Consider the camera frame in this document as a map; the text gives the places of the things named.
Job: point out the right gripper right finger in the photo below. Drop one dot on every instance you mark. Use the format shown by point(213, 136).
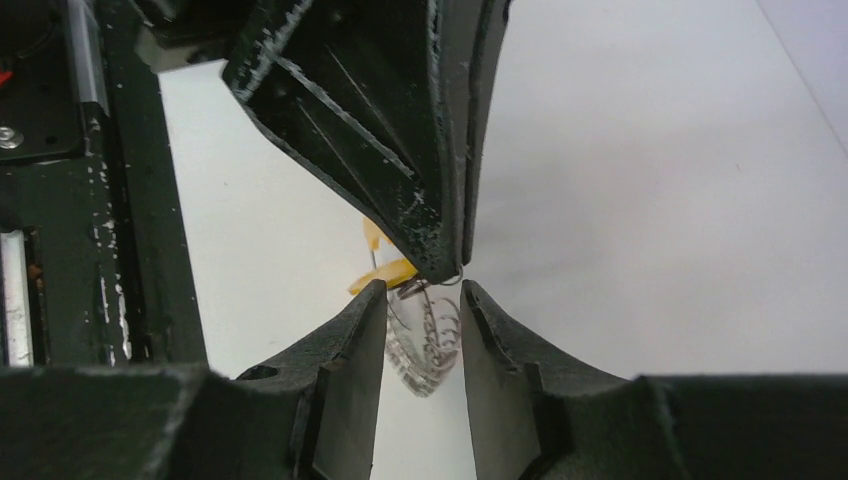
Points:
point(536, 412)

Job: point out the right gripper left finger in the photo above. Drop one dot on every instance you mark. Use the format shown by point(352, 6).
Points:
point(309, 412)

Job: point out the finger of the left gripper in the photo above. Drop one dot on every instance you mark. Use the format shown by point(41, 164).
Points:
point(347, 89)
point(492, 20)

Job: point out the large keyring with yellow grip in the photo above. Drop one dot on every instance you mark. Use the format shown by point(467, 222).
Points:
point(423, 329)

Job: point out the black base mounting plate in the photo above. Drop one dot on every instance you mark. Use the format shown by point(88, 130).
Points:
point(95, 268)

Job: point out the key with yellow tag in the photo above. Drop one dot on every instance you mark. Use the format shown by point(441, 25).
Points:
point(394, 274)

